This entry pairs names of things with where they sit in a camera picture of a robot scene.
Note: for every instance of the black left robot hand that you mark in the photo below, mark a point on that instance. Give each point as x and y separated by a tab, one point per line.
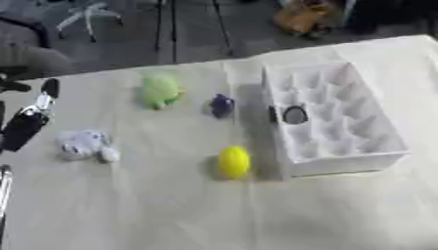
23	127

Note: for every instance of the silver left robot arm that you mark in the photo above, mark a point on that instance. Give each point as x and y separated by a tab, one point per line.
4	188

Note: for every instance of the white compartment box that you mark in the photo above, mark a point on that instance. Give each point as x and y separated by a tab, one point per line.
333	120

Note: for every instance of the grey white soft toy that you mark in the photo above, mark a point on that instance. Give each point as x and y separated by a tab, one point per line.
85	145

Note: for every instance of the office chair white base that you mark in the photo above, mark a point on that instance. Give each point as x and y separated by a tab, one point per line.
88	14

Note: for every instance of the green soft toy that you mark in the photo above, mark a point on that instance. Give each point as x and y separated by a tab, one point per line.
160	90

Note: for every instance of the black tripod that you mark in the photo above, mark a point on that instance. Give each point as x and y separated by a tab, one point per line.
182	26

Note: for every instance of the dark blue small toy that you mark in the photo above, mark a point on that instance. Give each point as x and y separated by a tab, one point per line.
222	105

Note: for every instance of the yellow toy lemon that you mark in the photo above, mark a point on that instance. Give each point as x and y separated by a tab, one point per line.
234	161

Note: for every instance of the black round object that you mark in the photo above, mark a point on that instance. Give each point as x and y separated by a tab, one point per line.
295	115

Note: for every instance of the yellow brown bag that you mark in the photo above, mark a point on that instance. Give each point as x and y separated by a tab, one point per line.
302	16

